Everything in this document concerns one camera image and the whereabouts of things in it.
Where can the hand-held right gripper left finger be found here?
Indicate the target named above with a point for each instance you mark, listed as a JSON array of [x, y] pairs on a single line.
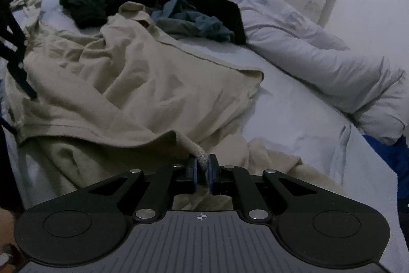
[[193, 176]]

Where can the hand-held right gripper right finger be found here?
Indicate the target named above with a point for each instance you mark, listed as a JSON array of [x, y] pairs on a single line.
[[210, 177]]

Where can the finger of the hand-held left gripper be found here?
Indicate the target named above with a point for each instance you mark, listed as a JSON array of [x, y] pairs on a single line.
[[16, 65]]

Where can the beige shirt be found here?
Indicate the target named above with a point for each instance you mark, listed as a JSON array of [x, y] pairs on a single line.
[[127, 84]]

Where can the black garment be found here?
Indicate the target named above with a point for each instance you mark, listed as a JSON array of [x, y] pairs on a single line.
[[89, 4]]

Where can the blue garment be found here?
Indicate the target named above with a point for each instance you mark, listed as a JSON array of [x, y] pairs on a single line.
[[204, 25]]

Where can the light blue tree-print duvet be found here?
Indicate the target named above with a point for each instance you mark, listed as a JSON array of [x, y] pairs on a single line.
[[319, 62]]

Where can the blue and navy jacket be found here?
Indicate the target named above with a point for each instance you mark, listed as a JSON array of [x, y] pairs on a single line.
[[393, 158]]

